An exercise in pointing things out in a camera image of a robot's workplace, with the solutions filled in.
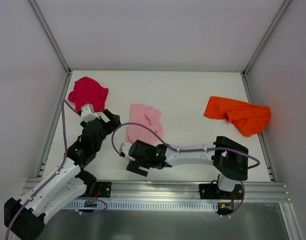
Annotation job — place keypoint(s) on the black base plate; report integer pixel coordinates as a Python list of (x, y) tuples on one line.
[(209, 191), (98, 189)]

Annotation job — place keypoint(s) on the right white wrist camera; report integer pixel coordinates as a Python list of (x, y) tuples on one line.
[(125, 148)]

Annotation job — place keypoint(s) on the aluminium side rail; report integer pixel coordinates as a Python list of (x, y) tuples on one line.
[(52, 127), (261, 136)]

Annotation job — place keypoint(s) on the white slotted cable duct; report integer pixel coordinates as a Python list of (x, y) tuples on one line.
[(143, 205)]

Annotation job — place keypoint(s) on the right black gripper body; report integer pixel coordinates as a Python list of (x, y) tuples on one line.
[(136, 155)]

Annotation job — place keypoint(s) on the red t shirt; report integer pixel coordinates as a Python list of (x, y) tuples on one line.
[(88, 91)]

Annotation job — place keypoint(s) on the orange t shirt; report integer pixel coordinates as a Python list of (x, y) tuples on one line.
[(249, 119)]

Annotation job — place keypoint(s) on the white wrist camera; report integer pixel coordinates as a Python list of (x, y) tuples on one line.
[(88, 113), (125, 148)]

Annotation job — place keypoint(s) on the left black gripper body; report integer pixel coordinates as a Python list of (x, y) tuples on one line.
[(106, 120)]

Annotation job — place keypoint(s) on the aluminium frame post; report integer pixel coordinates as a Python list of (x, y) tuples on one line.
[(49, 35), (268, 33)]

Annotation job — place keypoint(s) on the right aluminium side rail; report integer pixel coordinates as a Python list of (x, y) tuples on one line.
[(261, 136)]

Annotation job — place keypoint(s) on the right aluminium frame post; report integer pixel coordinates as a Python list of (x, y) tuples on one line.
[(268, 33)]

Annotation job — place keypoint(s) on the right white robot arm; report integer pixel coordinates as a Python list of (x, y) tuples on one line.
[(227, 156)]

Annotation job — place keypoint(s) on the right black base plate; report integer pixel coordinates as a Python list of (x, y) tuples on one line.
[(209, 191)]

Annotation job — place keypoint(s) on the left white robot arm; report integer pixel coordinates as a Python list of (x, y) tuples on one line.
[(27, 216)]

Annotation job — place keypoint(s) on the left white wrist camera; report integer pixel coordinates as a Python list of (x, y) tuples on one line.
[(88, 113)]

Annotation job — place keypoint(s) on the left aluminium frame post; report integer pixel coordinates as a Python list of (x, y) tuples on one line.
[(49, 35)]

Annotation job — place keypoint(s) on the aluminium front rail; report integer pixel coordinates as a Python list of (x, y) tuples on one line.
[(255, 192)]

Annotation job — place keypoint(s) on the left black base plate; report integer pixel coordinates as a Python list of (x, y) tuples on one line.
[(98, 189)]

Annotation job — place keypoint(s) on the left aluminium side rail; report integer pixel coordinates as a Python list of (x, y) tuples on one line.
[(52, 127)]

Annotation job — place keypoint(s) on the pink t shirt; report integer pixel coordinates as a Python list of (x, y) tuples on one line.
[(148, 116)]

